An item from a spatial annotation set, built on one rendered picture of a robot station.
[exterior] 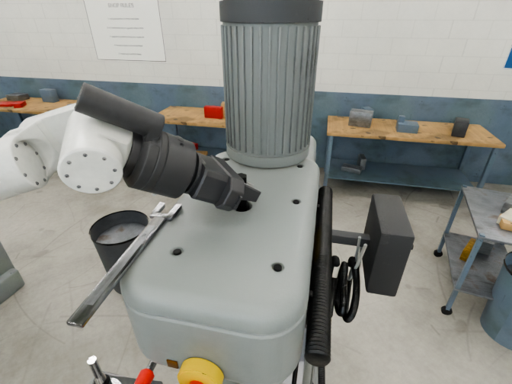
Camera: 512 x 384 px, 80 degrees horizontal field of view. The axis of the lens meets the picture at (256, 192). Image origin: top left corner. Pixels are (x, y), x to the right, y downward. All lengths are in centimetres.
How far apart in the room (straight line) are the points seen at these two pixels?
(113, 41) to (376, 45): 384
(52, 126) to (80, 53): 563
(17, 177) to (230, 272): 27
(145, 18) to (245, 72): 476
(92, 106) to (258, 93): 33
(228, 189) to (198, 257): 10
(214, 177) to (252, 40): 28
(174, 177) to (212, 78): 462
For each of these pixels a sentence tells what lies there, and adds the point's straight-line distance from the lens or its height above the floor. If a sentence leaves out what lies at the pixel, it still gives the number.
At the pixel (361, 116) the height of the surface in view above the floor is 102.
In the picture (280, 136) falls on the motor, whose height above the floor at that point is 196.
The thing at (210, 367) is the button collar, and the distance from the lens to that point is 46.
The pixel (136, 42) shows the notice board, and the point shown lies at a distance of 547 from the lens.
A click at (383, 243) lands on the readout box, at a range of 82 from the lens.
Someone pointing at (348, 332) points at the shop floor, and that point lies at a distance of 276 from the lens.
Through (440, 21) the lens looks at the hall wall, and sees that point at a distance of 481.
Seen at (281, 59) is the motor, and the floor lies 211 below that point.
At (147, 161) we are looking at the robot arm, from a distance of 41.
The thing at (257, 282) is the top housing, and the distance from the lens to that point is 40.
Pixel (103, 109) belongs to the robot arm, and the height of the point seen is 209.
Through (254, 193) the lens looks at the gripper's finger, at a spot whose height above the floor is 192.
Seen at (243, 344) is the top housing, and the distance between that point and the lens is 41.
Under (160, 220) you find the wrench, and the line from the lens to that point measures 51.
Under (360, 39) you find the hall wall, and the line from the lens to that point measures 466.
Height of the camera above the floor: 218
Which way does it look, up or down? 30 degrees down
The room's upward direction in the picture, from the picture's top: straight up
